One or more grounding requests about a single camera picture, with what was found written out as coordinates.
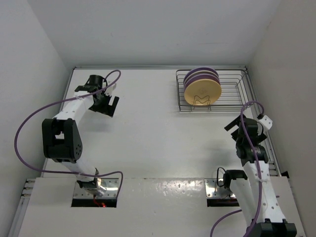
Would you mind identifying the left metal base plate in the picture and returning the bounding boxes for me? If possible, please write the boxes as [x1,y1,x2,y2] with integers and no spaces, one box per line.
[73,178,119,199]

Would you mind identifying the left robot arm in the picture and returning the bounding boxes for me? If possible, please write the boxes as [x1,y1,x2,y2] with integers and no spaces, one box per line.
[42,75,119,197]

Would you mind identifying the black cable at right base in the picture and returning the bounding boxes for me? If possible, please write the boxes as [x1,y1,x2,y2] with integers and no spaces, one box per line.
[216,167,229,190]

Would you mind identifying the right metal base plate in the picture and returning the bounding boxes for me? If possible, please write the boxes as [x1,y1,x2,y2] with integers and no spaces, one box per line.
[204,178,236,199]

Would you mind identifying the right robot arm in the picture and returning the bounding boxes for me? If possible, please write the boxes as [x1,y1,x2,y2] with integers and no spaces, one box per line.
[223,116,297,237]

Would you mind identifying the orange plate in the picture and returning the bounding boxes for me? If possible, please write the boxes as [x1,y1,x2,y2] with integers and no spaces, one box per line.
[184,79,222,106]

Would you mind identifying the wire dish rack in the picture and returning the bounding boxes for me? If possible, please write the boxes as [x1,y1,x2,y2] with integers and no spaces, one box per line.
[175,67,255,114]

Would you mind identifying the metal base plate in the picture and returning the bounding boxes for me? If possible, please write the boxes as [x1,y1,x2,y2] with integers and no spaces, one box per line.
[204,178,236,199]
[73,178,119,199]

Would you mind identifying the cream plate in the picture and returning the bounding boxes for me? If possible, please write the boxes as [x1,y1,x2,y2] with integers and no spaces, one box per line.
[184,70,219,79]

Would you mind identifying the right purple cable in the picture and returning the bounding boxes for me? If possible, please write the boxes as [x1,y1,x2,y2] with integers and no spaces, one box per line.
[209,100,265,237]

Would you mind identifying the purple plate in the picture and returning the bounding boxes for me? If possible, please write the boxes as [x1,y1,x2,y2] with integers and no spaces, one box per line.
[184,74,220,86]
[187,67,218,75]

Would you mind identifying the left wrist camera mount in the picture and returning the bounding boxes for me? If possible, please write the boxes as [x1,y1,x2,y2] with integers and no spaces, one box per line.
[102,83,117,96]

